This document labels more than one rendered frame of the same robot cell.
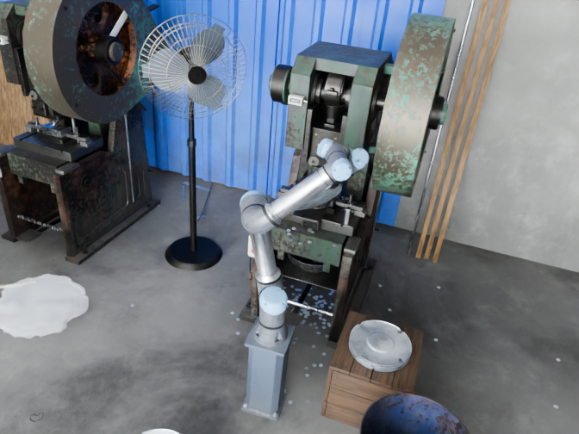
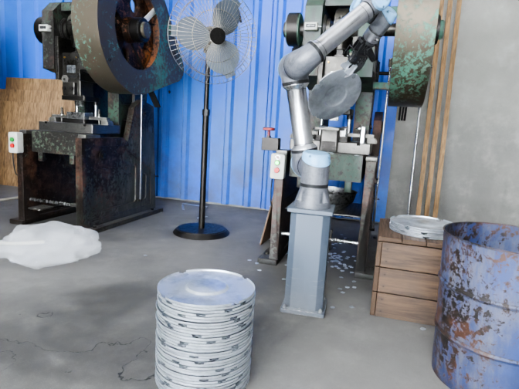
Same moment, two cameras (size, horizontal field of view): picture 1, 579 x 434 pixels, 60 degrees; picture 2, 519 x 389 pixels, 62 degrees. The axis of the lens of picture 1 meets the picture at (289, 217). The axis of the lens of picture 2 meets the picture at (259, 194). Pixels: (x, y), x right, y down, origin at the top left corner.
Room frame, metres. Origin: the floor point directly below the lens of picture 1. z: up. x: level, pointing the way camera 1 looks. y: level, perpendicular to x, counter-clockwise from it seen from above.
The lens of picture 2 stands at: (-0.15, 0.28, 0.79)
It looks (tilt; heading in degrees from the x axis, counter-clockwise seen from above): 9 degrees down; 359
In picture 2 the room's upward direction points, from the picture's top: 3 degrees clockwise
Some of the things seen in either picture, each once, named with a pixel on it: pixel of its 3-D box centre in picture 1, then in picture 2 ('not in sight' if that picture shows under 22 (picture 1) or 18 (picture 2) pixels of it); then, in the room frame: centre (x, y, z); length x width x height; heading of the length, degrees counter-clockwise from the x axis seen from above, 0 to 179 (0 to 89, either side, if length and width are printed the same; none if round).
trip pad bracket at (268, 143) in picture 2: not in sight; (270, 153); (2.28, 0.20, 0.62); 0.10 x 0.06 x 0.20; 73
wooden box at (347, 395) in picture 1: (372, 373); (418, 268); (1.72, -0.48, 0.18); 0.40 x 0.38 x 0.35; 164
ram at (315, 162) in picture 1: (326, 151); (337, 82); (2.37, -0.15, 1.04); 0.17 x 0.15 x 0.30; 163
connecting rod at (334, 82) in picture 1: (333, 105); (340, 40); (2.41, -0.16, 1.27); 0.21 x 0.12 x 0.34; 163
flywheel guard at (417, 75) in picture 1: (407, 100); (403, 33); (2.41, -0.52, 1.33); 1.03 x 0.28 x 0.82; 163
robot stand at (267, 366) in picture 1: (267, 368); (308, 257); (1.64, 0.03, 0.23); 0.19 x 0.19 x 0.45; 77
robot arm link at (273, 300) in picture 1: (272, 305); (314, 167); (1.64, 0.03, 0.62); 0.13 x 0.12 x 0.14; 10
